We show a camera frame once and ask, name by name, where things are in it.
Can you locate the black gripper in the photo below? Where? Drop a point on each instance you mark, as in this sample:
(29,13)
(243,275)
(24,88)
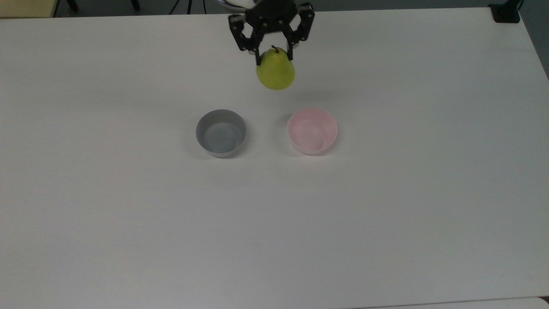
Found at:
(274,17)

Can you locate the green pear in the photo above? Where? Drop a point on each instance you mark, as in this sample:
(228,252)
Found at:
(276,73)

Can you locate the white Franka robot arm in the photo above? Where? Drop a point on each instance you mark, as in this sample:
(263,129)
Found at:
(233,3)

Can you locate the pink bowl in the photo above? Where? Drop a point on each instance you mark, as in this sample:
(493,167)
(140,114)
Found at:
(312,133)

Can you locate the grey bowl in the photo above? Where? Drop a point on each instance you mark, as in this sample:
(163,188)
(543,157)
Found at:
(221,137)

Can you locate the black tripod legs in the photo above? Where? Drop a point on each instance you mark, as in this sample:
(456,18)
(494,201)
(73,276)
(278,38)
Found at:
(189,5)

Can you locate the black furniture leg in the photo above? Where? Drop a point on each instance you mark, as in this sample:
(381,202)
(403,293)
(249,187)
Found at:
(135,4)
(72,5)

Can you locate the black table clamp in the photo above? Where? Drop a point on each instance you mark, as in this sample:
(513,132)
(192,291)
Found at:
(505,13)

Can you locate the wooden table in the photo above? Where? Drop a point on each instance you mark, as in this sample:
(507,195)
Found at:
(25,7)

